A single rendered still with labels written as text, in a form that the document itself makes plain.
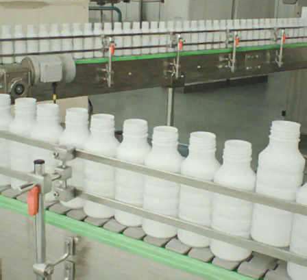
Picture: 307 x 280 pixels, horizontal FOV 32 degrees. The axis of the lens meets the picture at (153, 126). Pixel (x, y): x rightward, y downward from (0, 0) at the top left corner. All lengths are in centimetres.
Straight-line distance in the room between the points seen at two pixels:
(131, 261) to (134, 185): 11
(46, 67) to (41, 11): 275
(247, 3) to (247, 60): 420
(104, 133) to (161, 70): 209
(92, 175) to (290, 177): 32
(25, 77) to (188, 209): 165
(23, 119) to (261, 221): 45
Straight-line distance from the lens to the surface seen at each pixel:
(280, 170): 71
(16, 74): 232
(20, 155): 97
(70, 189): 87
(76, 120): 88
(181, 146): 146
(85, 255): 89
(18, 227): 98
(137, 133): 81
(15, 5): 494
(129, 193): 83
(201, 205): 77
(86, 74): 263
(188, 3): 677
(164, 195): 79
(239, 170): 73
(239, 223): 75
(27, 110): 95
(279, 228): 73
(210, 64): 318
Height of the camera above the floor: 137
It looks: 15 degrees down
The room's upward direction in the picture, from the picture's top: 2 degrees clockwise
